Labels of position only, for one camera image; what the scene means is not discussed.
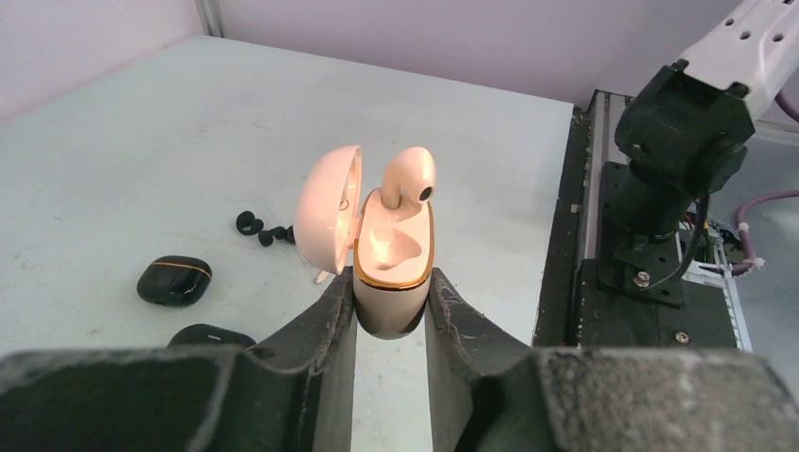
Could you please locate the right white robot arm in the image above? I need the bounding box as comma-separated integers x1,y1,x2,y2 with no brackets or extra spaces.
596,1,798,306

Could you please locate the pink earbud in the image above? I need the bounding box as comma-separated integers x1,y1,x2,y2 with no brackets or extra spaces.
314,271,329,285
381,146,436,210

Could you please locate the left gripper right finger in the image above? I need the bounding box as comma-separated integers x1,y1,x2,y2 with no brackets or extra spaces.
424,268,798,451

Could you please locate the left aluminium frame post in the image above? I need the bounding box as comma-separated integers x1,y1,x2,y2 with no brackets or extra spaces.
194,0,225,39

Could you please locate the black ear-hook earbud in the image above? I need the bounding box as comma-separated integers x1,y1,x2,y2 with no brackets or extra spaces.
257,226,296,248
235,211,264,236

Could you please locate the black gold-striped charging case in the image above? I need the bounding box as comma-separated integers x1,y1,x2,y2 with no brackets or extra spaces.
136,255,213,307

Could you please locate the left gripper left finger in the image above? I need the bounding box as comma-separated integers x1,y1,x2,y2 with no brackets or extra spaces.
1,268,357,451

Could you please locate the black oval charging case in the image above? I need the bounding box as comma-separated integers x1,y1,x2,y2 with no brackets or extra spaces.
167,324,256,349

